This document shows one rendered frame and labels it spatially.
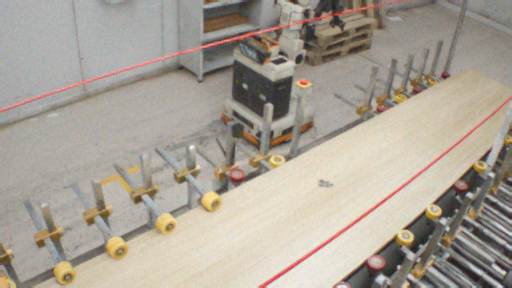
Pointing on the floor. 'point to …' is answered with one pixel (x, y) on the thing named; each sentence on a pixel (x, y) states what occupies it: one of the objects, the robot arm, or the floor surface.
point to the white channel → (497, 146)
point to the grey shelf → (192, 21)
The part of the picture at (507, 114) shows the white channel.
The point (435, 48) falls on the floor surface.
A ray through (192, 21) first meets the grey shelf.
